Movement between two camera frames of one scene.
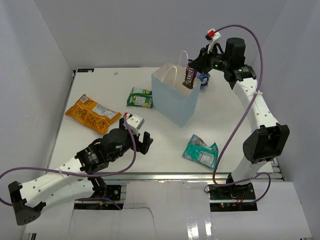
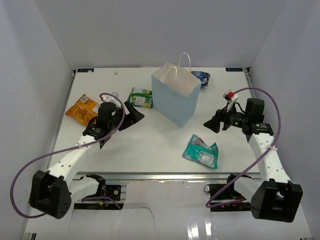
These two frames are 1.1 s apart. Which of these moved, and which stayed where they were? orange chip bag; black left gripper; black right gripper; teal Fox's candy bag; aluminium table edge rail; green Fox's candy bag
Moved: black right gripper; black left gripper
Stayed: teal Fox's candy bag; green Fox's candy bag; orange chip bag; aluminium table edge rail
